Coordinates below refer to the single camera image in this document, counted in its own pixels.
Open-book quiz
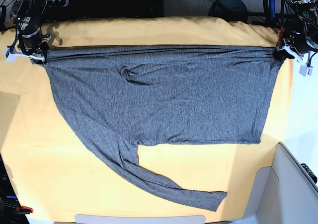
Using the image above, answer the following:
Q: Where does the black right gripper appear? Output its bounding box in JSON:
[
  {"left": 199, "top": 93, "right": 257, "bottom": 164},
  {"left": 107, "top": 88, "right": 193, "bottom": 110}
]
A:
[{"left": 18, "top": 32, "right": 51, "bottom": 66}]

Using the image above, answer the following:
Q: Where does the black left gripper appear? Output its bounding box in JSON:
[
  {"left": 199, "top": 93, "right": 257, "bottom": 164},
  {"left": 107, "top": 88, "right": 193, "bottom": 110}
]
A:
[{"left": 273, "top": 30, "right": 318, "bottom": 61}]

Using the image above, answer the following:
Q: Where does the grey long-sleeve T-shirt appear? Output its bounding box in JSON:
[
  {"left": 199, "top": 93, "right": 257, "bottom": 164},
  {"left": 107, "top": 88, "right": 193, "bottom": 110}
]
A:
[{"left": 45, "top": 46, "right": 283, "bottom": 212}]

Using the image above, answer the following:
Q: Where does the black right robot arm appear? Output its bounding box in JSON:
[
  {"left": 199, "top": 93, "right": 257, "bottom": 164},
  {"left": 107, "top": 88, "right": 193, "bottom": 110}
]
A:
[{"left": 3, "top": 0, "right": 50, "bottom": 64}]

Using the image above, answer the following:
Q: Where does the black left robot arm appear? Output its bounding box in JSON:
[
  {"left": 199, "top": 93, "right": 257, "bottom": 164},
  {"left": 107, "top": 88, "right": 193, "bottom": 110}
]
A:
[{"left": 273, "top": 0, "right": 318, "bottom": 61}]

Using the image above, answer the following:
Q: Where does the red clamp at table edge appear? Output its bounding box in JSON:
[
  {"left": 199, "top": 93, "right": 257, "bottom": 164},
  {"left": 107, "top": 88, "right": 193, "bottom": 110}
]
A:
[{"left": 278, "top": 26, "right": 285, "bottom": 46}]

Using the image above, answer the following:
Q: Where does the white power strip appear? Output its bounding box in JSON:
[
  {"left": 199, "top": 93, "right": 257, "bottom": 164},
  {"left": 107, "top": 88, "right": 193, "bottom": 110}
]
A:
[{"left": 47, "top": 0, "right": 70, "bottom": 8}]

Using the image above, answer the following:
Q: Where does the black round chair base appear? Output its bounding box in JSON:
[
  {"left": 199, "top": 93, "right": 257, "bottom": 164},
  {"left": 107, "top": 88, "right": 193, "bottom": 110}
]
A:
[{"left": 208, "top": 0, "right": 248, "bottom": 23}]

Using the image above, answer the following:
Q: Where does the yellow table cloth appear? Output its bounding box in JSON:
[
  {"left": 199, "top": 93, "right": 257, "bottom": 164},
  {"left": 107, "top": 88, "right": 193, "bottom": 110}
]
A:
[{"left": 0, "top": 17, "right": 293, "bottom": 222}]

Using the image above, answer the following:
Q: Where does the red black clamp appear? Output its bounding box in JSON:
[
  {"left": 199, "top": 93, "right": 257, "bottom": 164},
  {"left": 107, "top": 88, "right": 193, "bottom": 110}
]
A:
[{"left": 14, "top": 206, "right": 33, "bottom": 215}]

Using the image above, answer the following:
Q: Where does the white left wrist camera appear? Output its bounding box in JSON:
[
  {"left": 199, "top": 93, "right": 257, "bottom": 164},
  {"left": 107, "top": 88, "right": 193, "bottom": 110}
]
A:
[{"left": 278, "top": 44, "right": 313, "bottom": 76}]

